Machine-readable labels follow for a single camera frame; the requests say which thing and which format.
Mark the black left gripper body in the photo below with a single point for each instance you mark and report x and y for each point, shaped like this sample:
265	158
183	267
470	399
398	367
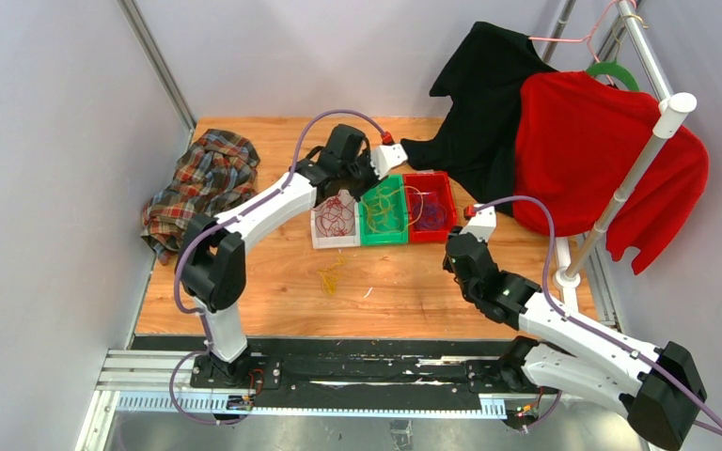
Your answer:
360	178

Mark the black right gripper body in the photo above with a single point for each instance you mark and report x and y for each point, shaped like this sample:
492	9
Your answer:
455	232

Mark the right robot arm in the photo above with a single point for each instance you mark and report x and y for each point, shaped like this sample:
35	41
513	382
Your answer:
658	390

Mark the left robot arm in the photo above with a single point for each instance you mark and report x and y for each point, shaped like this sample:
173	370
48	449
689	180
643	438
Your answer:
210	274

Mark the green plastic bin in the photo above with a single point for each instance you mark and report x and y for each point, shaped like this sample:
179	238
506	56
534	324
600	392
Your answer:
384	214

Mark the white plastic bin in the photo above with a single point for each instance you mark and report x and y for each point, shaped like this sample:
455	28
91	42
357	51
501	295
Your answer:
335	223

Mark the red plastic bin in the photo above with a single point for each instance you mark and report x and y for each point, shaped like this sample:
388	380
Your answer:
431	207

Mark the black shirt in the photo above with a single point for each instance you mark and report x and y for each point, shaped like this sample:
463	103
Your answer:
475	144

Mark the plaid flannel shirt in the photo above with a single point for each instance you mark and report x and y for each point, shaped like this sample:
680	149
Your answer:
217	172

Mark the red sweater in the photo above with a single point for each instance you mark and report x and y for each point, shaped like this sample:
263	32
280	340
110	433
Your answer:
576	142

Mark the green clothes hanger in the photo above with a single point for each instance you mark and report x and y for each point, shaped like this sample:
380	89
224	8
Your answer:
614	70

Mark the white clothes rack pole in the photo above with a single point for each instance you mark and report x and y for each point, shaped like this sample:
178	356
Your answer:
674	110

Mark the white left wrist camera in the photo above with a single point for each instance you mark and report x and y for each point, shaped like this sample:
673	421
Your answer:
385	158

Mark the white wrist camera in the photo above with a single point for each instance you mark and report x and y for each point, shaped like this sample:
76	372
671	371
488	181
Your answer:
481	222
385	158

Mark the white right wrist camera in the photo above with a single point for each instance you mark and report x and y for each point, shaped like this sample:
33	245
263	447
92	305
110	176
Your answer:
481	222

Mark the pink wire hanger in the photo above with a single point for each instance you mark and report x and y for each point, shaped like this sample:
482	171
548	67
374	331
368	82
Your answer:
622	13

